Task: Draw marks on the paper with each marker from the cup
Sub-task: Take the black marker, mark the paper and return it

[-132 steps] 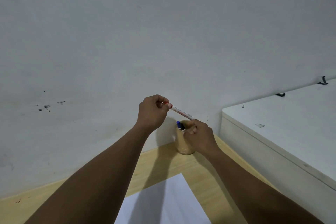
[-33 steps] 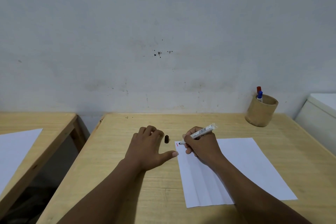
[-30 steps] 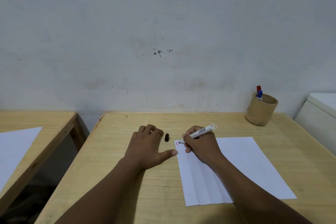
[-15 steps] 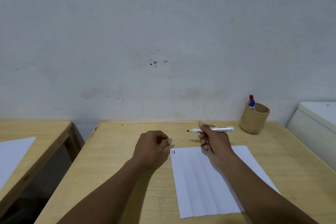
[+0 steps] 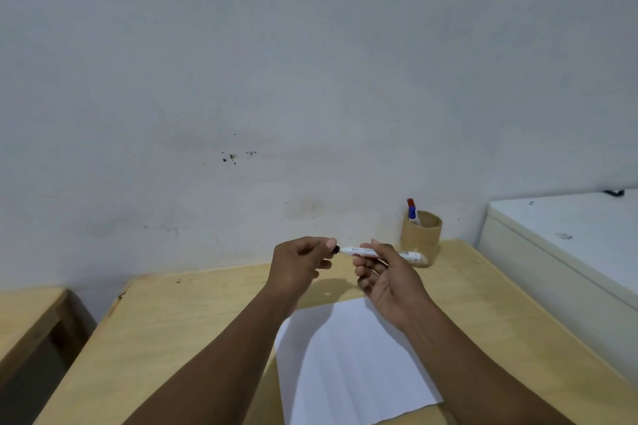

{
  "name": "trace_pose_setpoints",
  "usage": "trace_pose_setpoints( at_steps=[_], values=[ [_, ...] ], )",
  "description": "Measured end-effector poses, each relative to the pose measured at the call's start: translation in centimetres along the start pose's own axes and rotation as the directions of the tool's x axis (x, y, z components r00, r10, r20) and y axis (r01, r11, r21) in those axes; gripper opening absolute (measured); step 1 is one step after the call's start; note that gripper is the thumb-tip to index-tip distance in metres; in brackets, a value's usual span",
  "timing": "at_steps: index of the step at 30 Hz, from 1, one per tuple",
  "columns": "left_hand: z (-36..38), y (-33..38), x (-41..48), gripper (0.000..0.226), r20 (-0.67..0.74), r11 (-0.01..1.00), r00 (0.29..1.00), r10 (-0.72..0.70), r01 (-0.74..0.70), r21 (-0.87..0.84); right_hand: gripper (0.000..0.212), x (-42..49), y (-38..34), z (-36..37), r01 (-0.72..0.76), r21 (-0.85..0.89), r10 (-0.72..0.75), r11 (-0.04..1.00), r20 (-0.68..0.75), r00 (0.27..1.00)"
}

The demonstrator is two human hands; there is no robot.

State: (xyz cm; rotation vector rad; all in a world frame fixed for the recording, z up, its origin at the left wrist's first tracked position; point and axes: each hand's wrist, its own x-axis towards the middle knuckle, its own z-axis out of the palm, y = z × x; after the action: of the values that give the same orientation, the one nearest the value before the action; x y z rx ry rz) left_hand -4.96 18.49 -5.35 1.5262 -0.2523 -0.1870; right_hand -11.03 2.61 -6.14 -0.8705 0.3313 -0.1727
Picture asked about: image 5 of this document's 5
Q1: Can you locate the person's right hand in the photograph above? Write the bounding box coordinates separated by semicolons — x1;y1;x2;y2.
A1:
352;239;435;332

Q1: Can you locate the person's left hand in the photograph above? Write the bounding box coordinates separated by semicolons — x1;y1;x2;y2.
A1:
266;236;339;308

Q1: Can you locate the white marker pen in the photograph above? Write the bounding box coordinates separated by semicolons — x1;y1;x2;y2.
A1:
338;245;429;266

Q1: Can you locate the person's left forearm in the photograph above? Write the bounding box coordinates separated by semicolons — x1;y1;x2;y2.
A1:
121;285;301;425

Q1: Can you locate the person's right forearm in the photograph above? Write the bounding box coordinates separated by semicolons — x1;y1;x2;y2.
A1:
399;301;576;425

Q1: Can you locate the brown cardboard pen holder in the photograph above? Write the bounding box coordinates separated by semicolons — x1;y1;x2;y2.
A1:
400;211;443;268

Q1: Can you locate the white paper sheet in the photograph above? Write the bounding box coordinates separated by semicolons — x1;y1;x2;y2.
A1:
273;296;445;425

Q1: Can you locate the white chest cabinet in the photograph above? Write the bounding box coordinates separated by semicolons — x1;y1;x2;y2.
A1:
477;189;638;386

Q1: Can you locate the light wooden side table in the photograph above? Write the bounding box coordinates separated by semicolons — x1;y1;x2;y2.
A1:
0;287;97;393

